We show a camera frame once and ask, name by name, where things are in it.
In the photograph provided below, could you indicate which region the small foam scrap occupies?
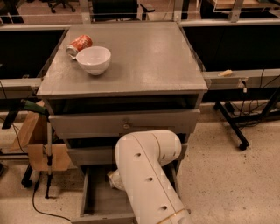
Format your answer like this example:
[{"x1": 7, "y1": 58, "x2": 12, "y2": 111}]
[{"x1": 218, "y1": 69, "x2": 233, "y2": 77}]

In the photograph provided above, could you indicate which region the grey bottom drawer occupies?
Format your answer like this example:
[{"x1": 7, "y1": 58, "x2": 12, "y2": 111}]
[{"x1": 72, "y1": 164, "x2": 193, "y2": 224}]

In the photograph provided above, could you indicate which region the grey middle drawer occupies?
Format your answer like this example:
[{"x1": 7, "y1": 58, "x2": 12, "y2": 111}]
[{"x1": 68, "y1": 142, "x2": 186, "y2": 166}]

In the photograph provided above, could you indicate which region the white ceramic bowl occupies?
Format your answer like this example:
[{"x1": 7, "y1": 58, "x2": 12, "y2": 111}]
[{"x1": 76, "y1": 46, "x2": 111, "y2": 75}]

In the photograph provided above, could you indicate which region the tripod stand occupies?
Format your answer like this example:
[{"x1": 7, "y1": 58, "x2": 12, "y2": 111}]
[{"x1": 45, "y1": 121, "x2": 53, "y2": 199}]

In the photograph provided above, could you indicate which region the grey drawer cabinet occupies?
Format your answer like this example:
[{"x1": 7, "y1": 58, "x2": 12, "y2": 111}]
[{"x1": 37, "y1": 22, "x2": 208, "y2": 176}]

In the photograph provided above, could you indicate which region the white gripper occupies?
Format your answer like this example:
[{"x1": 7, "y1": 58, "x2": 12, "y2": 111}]
[{"x1": 107, "y1": 170, "x2": 125, "y2": 191}]

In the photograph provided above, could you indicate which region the black table leg with caster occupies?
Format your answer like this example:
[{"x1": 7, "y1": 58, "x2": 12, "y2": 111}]
[{"x1": 213, "y1": 101, "x2": 249, "y2": 151}]

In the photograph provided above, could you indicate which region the brown cardboard box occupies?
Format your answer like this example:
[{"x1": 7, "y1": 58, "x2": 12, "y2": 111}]
[{"x1": 10, "y1": 111, "x2": 71, "y2": 171}]

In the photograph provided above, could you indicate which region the black floor cable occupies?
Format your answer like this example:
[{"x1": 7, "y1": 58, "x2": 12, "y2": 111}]
[{"x1": 31, "y1": 180, "x2": 73, "y2": 223}]

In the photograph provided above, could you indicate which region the green handled tool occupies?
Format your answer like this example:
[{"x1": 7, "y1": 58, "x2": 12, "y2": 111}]
[{"x1": 20, "y1": 99, "x2": 46, "y2": 115}]

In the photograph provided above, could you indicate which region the grey drawer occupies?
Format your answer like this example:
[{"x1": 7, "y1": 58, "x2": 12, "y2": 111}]
[
  {"x1": 49, "y1": 109, "x2": 200, "y2": 139},
  {"x1": 72, "y1": 164, "x2": 193, "y2": 224},
  {"x1": 68, "y1": 142, "x2": 186, "y2": 166}
]

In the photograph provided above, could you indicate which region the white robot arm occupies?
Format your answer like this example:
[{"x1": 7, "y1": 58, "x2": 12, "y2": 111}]
[{"x1": 115, "y1": 129, "x2": 193, "y2": 224}]

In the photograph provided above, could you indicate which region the grey top drawer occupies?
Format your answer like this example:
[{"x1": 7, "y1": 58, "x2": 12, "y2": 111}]
[{"x1": 49, "y1": 109, "x2": 200, "y2": 139}]

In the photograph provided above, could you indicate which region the orange soda can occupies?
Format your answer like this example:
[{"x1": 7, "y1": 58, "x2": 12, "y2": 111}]
[{"x1": 66, "y1": 35, "x2": 93, "y2": 58}]

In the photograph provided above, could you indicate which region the black office chair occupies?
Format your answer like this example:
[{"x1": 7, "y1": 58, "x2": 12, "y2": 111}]
[{"x1": 92, "y1": 0, "x2": 155, "y2": 22}]

